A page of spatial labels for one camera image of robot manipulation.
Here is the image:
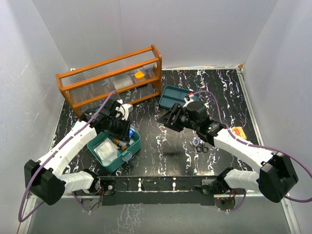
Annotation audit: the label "teal medicine kit box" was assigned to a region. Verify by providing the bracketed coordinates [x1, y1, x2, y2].
[87, 131, 141, 173]

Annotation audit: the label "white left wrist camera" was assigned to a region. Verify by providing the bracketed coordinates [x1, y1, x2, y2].
[116, 99, 133, 120]

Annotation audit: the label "black small scissors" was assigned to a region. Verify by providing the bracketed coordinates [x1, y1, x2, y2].
[196, 144, 209, 153]

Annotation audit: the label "orange wooden shelf rack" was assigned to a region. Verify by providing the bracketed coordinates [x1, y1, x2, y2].
[56, 44, 162, 117]

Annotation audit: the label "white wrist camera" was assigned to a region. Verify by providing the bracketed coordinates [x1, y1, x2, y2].
[184, 93, 198, 104]
[116, 99, 133, 120]

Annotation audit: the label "dark teal divider tray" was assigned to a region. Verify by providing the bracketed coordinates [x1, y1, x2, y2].
[158, 85, 192, 110]

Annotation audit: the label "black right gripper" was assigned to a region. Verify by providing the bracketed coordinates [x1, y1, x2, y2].
[157, 103, 199, 132]

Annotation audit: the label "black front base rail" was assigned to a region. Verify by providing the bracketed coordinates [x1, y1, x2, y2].
[73, 170, 247, 207]

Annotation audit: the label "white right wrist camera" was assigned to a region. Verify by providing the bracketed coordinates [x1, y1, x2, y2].
[184, 93, 198, 104]

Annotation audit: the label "orange block on shelf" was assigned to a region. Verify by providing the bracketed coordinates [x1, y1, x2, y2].
[135, 71, 145, 80]

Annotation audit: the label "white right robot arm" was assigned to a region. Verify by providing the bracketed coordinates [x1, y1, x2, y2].
[157, 101, 298, 203]

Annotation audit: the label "small tape roll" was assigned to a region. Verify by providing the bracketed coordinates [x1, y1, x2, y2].
[192, 138, 201, 147]

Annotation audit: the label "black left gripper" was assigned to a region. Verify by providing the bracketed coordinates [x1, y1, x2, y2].
[107, 116, 131, 142]

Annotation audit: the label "clear bag of gauze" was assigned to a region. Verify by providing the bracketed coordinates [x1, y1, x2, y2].
[94, 138, 118, 166]

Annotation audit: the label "white blue ointment tube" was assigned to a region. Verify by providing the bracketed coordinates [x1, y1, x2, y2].
[129, 127, 136, 142]

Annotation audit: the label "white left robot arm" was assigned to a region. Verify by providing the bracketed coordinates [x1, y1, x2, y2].
[24, 98, 133, 205]

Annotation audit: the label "brown medicine bottle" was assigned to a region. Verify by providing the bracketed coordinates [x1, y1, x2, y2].
[113, 139, 130, 151]

